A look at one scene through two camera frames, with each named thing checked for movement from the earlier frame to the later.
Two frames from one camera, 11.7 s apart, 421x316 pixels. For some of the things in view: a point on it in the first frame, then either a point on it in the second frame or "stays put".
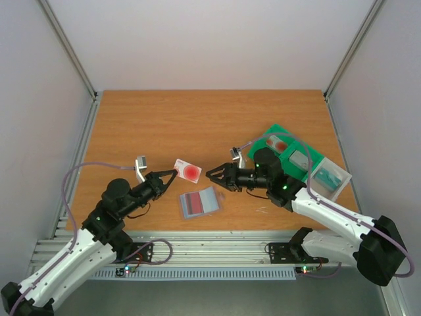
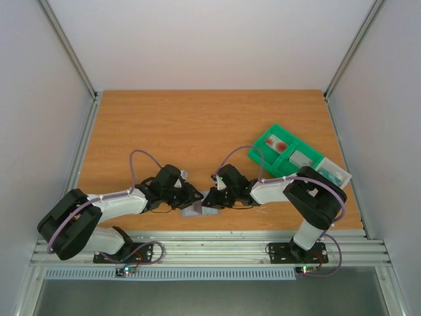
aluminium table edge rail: (179, 247) stays put
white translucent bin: (328, 180) stays put
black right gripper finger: (221, 179) → (218, 199)
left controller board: (126, 270) stays put
